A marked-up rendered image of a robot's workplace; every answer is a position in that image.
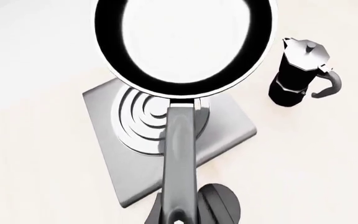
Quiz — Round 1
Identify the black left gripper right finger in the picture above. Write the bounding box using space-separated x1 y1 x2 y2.
195 189 206 224

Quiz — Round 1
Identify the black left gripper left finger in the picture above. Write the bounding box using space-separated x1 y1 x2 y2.
145 192 164 224

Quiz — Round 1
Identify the flat black stove plate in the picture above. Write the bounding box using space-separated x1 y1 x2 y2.
82 78 258 209

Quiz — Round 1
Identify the black and silver moka pot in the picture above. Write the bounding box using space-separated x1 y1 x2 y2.
268 37 342 108

